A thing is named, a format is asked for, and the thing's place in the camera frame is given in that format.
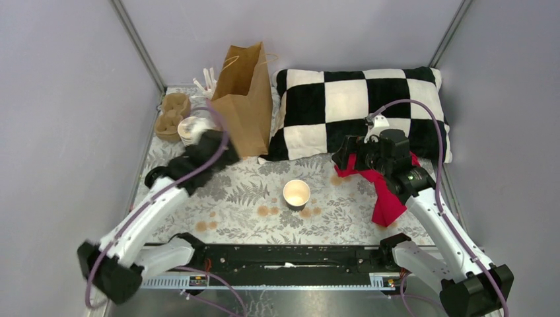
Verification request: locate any black white checkered pillow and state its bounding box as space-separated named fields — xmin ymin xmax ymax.
xmin=262 ymin=67 xmax=453 ymax=163

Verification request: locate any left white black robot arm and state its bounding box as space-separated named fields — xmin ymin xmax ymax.
xmin=77 ymin=129 xmax=240 ymax=310

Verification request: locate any floral patterned table mat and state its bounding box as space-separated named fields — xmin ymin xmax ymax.
xmin=148 ymin=155 xmax=433 ymax=246

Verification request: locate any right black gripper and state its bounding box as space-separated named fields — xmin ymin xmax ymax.
xmin=331 ymin=135 xmax=391 ymax=176

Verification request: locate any brown paper bag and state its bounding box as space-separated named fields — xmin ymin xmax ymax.
xmin=211 ymin=42 xmax=273 ymax=157

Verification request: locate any white straws bundle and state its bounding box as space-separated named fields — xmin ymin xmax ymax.
xmin=193 ymin=67 xmax=217 ymax=100

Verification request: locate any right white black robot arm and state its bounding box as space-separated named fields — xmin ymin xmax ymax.
xmin=332 ymin=129 xmax=514 ymax=316

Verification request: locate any brown cardboard cup carrier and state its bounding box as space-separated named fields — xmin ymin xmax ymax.
xmin=154 ymin=92 xmax=191 ymax=143

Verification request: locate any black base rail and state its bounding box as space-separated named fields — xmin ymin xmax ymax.
xmin=164 ymin=243 xmax=421 ymax=290

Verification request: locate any red cloth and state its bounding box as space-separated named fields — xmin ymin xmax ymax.
xmin=334 ymin=154 xmax=407 ymax=227

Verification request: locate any stack of paper cups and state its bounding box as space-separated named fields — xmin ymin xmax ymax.
xmin=177 ymin=116 xmax=214 ymax=147

